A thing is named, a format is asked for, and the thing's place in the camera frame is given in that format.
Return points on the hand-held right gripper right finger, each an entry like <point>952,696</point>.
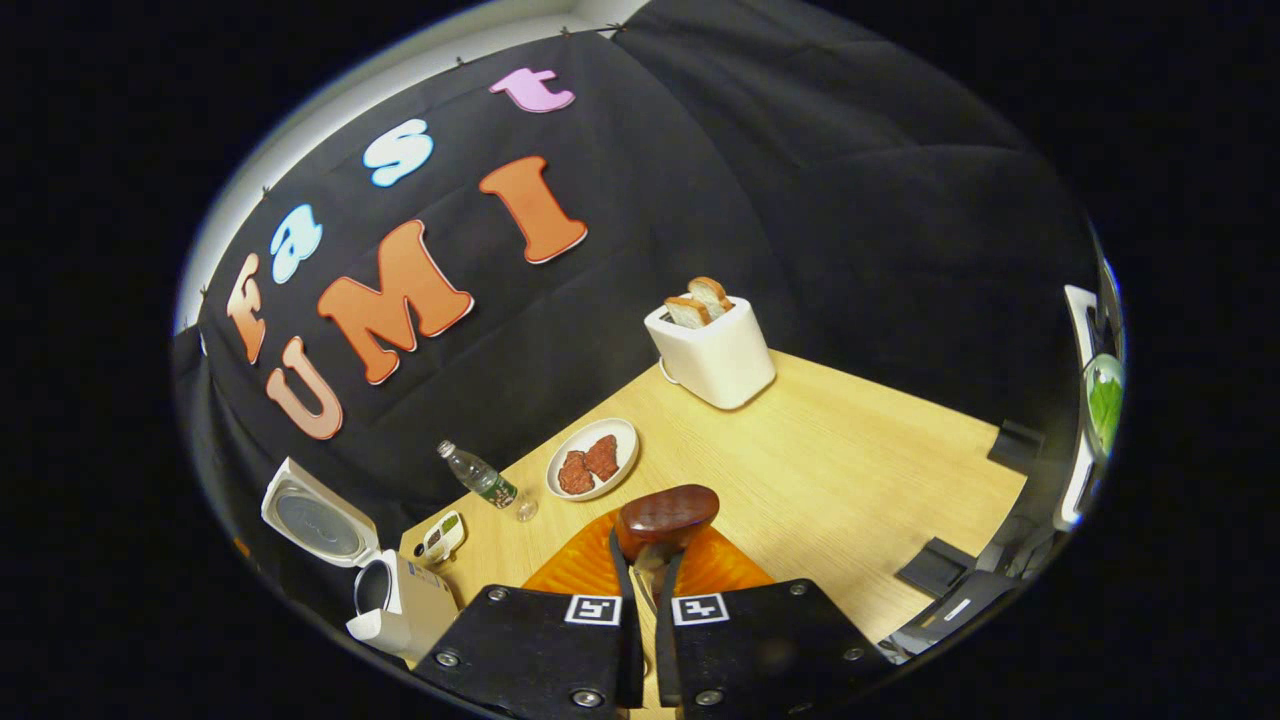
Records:
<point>760,645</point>

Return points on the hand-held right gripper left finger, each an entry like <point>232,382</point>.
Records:
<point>530,650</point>

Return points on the white rice cooker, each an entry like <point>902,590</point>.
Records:
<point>420,600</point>

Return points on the brown wooden spoon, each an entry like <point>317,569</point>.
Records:
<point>665,515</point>

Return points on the white divided seasoning dish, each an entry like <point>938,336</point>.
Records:
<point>443,537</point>

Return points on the clear plastic water bottle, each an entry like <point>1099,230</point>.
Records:
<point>485,480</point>

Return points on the red meat piece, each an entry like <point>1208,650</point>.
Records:
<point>575,472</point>
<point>603,457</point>

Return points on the round white plate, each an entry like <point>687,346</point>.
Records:
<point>620,440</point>

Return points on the white toaster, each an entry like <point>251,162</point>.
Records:
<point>715,360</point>

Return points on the white device with green screen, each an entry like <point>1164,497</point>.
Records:
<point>1100,400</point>

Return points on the black backdrop cloth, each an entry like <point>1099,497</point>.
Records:
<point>800,180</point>

